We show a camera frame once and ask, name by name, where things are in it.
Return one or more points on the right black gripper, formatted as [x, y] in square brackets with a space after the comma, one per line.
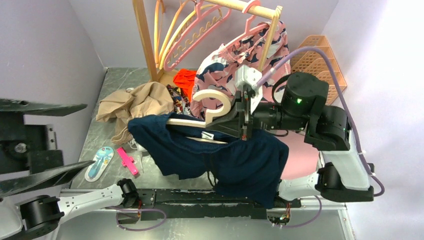
[239, 118]

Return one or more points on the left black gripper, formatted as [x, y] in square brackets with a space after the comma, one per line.
[32, 147]

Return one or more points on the navy blue shorts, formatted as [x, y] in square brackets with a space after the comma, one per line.
[241, 168]

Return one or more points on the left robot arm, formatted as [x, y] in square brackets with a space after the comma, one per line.
[41, 215]

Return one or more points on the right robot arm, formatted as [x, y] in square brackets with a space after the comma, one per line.
[344, 178]

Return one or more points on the pink shark print shorts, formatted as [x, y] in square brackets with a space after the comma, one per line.
[217, 71]

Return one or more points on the colourful patterned shorts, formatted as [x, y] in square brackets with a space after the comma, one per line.
[181, 102]

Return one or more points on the beige shorts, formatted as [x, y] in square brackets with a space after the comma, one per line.
[123, 105]

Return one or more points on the yellow hanger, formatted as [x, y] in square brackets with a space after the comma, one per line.
[179, 33]

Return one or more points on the pink plastic hanger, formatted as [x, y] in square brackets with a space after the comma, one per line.
[195, 33]

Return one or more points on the blue toothbrush package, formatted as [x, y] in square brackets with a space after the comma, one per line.
[101, 159]

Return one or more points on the pink clipboard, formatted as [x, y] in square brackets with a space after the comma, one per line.
[302, 158]

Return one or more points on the orange garment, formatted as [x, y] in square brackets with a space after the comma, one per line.
[185, 80]

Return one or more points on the wooden clothes rack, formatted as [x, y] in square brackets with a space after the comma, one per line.
[192, 22]

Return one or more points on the peach plastic file organizer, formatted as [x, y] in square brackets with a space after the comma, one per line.
[313, 63]

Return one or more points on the pink plastic clip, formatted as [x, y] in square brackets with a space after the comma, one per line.
[127, 161]

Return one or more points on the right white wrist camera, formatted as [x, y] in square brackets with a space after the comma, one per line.
[249, 76]

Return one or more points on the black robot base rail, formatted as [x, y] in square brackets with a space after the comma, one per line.
[196, 203]

